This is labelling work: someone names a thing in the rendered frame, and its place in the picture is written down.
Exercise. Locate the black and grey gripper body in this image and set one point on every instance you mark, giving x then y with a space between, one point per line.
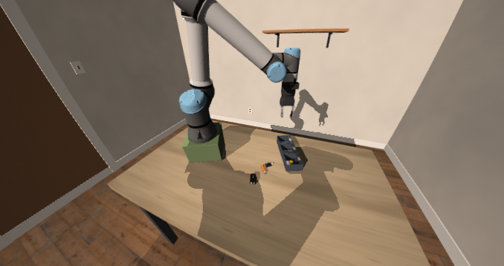
288 89

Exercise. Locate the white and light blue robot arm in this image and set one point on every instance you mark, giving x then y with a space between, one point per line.
199 14

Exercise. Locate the dark grey rack of three bins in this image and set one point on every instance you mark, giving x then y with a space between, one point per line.
289 152

